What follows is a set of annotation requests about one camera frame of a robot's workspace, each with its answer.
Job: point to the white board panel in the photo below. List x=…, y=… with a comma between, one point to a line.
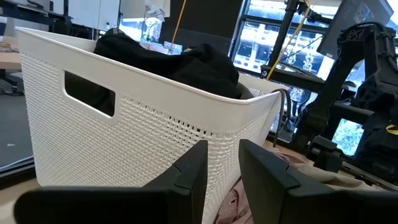
x=93, y=14

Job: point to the black pole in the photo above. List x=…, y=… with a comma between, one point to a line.
x=283, y=34

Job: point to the wooden desk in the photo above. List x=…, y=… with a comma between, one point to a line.
x=9, y=56

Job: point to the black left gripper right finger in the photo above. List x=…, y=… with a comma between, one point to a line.
x=273, y=196

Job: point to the dark grey monitor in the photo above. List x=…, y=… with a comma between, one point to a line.
x=354, y=21

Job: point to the beige garment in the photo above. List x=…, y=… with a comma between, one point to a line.
x=329, y=179

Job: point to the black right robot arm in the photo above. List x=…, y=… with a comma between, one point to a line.
x=376, y=81

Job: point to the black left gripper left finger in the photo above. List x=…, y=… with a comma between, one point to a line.
x=183, y=189

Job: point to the clear plastic water bottle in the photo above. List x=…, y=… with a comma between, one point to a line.
x=152, y=26

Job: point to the black garment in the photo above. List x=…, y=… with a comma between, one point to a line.
x=192, y=65

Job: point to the dark wall panel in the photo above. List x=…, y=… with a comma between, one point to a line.
x=205, y=21

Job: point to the white plastic laundry basket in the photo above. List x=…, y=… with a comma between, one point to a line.
x=109, y=146

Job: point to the pink linen shirt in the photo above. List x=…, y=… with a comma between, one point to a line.
x=231, y=205

